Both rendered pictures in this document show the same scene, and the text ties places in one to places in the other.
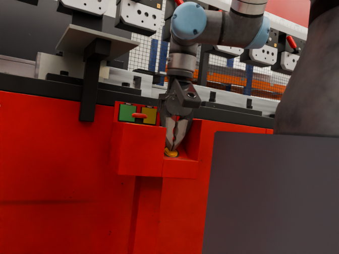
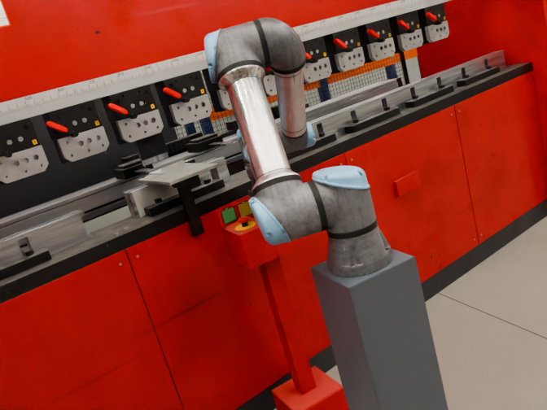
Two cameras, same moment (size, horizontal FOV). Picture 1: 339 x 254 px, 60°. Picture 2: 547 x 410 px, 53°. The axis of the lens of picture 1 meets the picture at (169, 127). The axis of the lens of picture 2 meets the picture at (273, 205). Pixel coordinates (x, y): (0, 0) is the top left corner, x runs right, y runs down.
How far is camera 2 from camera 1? 109 cm
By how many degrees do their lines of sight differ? 17
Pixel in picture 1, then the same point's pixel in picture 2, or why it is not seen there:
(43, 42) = not seen: hidden behind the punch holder
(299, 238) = (339, 301)
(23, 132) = (161, 265)
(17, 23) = (48, 142)
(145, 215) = (276, 285)
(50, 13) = not seen: hidden behind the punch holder
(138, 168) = (261, 259)
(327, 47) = (332, 250)
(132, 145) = (251, 246)
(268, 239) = (334, 302)
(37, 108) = (161, 243)
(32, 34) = not seen: hidden behind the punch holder
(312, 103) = (333, 267)
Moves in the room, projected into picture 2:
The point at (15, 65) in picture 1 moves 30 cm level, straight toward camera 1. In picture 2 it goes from (91, 198) to (120, 203)
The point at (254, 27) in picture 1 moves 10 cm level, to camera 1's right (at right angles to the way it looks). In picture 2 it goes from (304, 139) to (335, 130)
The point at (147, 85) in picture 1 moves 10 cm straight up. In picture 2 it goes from (223, 167) to (215, 142)
